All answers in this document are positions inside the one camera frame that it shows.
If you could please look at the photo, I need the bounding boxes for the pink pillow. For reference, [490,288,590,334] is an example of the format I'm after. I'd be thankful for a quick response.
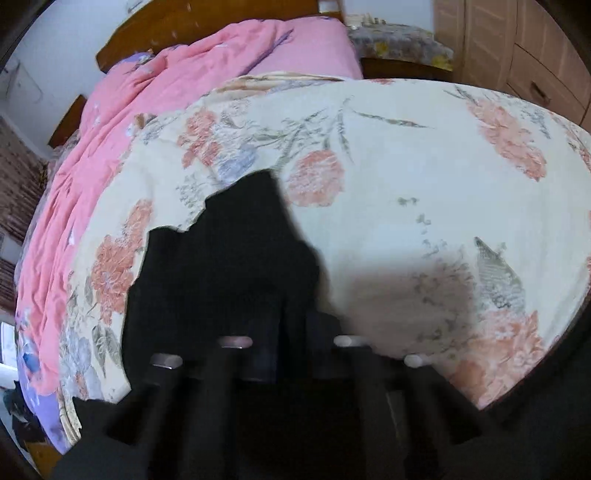
[249,18,364,81]

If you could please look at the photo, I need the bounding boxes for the brown wooden headboard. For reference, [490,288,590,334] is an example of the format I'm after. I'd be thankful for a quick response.
[95,0,346,73]

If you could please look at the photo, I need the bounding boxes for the black pants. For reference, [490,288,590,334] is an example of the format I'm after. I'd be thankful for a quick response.
[74,168,326,416]

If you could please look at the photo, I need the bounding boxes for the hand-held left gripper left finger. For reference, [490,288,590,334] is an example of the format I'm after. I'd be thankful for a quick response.
[51,318,279,480]

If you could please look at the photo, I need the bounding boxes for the light wooden wardrobe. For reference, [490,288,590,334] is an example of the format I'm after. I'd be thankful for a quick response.
[431,0,591,136]

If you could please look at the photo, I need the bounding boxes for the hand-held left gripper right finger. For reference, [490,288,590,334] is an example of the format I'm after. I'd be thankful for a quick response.
[304,313,541,480]

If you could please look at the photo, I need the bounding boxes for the pink quilt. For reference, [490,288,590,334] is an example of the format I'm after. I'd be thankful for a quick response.
[14,21,296,455]

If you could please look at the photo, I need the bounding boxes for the cream floral bed blanket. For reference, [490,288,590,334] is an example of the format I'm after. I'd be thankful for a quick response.
[55,76,591,455]

